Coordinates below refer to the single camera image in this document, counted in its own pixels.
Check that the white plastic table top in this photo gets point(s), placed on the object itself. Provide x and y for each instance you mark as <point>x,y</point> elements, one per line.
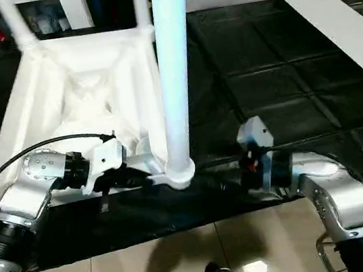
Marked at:
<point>56,76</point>

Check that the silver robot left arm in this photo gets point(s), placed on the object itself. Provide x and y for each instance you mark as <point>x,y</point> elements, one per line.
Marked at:
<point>23,200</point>

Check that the small white cup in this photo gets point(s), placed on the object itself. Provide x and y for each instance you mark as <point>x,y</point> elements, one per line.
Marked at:
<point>64,23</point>

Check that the white flat board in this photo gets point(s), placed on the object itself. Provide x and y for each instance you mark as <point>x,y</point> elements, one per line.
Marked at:
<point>339,23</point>

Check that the black furniture with gold label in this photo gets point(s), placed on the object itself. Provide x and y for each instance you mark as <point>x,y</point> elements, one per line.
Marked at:
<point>114,5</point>

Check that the white glass-door cabinet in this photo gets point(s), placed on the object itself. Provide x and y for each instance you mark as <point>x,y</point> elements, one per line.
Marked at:
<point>80,4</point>

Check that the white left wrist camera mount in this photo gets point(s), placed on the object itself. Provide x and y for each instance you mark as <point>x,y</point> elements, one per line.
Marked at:
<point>103,158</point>

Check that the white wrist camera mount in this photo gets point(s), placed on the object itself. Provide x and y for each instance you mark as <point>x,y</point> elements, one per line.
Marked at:
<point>256,131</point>
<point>103,158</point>

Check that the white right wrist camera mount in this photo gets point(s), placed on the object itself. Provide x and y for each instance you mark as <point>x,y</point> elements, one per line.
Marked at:
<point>256,131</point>

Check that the chrome tube frame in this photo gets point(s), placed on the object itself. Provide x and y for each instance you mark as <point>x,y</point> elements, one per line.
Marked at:
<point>322,252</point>

